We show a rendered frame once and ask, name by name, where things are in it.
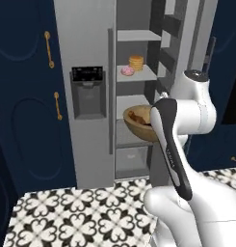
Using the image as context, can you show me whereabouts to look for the grey fridge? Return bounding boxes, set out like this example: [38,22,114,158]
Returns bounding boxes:
[53,0,220,190]

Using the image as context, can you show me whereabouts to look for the brown chicken drumstick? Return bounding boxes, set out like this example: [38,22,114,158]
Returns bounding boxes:
[127,110,153,126]

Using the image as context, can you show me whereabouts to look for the pink donut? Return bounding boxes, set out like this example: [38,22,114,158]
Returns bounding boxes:
[120,65,136,77]

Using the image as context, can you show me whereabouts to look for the grey fridge door with racks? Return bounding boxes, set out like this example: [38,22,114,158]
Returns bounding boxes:
[149,0,219,187]

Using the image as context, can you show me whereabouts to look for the grey fridge door with dispenser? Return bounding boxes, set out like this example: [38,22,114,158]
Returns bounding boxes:
[53,0,117,190]

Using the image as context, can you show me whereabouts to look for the navy cupboard door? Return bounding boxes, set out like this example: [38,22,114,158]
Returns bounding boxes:
[0,81,78,197]
[0,0,65,85]

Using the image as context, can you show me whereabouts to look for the navy cupboard run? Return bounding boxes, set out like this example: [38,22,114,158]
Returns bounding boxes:
[186,0,236,173]

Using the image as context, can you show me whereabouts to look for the stack of pancakes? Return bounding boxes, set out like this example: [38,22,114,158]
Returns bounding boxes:
[128,55,145,72]

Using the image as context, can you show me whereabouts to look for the wooden bowl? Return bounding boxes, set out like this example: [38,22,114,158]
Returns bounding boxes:
[122,104,161,143]

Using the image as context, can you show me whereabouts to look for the clear fridge drawer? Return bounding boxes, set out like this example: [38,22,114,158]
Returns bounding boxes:
[116,146,151,174]

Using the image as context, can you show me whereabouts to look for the dark fridge door handle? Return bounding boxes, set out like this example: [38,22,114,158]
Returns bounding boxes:
[201,36,217,73]

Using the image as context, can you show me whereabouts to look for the grey fridge door handle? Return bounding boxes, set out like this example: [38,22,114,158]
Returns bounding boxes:
[107,28,115,155]

